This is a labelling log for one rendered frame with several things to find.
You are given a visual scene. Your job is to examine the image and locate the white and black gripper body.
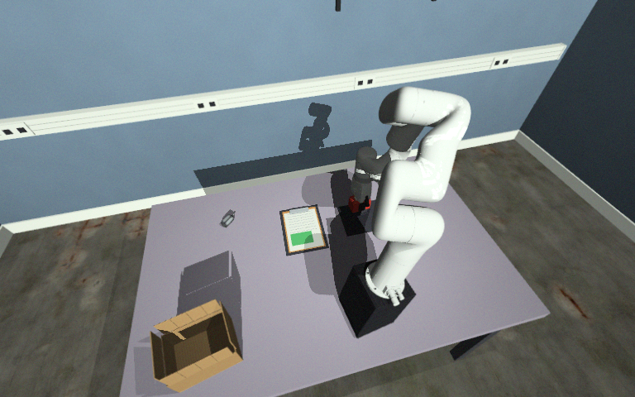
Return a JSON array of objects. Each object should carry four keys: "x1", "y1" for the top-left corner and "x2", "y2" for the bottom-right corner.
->
[{"x1": 351, "y1": 175, "x2": 372, "y2": 203}]

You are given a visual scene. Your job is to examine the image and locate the red self-inking stamp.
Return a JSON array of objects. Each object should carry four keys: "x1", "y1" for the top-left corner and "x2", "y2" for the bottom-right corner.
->
[{"x1": 348, "y1": 195, "x2": 370, "y2": 218}]

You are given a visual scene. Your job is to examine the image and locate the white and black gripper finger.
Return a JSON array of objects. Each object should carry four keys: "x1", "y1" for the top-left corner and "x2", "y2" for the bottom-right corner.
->
[{"x1": 358, "y1": 195, "x2": 370, "y2": 211}]

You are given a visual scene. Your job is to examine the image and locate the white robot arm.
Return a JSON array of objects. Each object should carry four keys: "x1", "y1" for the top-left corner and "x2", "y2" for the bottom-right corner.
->
[{"x1": 354, "y1": 87, "x2": 471, "y2": 306}]

